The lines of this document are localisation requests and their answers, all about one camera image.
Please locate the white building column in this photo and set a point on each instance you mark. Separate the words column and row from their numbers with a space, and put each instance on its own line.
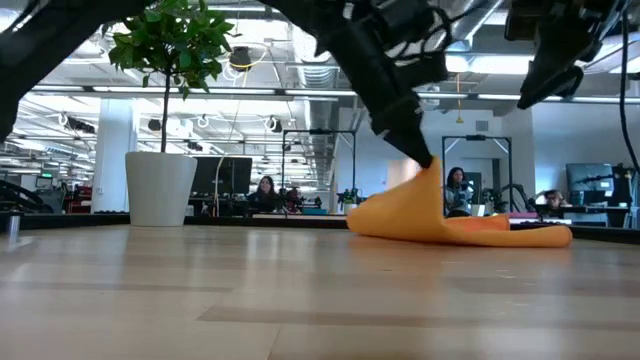
column 115, row 150

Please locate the bright ceiling light panel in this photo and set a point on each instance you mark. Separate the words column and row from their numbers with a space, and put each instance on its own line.
column 500, row 64

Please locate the black computer monitor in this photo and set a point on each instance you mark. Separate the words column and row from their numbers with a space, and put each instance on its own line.
column 220, row 175

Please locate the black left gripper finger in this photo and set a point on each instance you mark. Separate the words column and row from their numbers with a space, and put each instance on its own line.
column 412, row 145

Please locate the short silver post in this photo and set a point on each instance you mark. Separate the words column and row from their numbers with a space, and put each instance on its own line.
column 12, row 225

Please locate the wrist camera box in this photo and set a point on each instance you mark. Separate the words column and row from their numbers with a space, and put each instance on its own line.
column 521, row 20
column 425, row 70

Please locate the white plant pot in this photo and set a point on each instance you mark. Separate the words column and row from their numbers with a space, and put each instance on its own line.
column 160, row 185

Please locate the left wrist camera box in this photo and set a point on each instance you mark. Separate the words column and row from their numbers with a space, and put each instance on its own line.
column 425, row 70

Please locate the long ceiling light strip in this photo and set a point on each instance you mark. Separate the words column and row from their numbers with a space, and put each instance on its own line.
column 300, row 92

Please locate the person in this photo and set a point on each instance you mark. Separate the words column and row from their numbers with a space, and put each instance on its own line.
column 554, row 200
column 265, row 197
column 294, row 197
column 457, row 192

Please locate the silver ribbed ventilation duct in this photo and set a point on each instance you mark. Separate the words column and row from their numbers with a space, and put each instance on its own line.
column 317, row 80

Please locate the small potted desk plant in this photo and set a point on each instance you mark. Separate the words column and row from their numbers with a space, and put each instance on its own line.
column 350, row 207

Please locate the orange microfiber towel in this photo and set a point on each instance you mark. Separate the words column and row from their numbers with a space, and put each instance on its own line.
column 410, row 215

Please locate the grey computer monitor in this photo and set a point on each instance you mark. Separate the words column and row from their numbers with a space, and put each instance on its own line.
column 590, row 175

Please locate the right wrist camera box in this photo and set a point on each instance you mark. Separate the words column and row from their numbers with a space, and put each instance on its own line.
column 521, row 20

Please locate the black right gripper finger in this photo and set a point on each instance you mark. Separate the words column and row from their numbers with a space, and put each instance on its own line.
column 550, row 85

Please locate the black ceiling dome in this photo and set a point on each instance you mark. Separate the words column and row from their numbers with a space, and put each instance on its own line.
column 240, row 59

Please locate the green leafy indoor tree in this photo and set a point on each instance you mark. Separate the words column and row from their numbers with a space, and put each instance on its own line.
column 165, row 40

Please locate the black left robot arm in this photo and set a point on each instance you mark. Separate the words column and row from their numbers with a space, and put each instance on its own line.
column 40, row 45

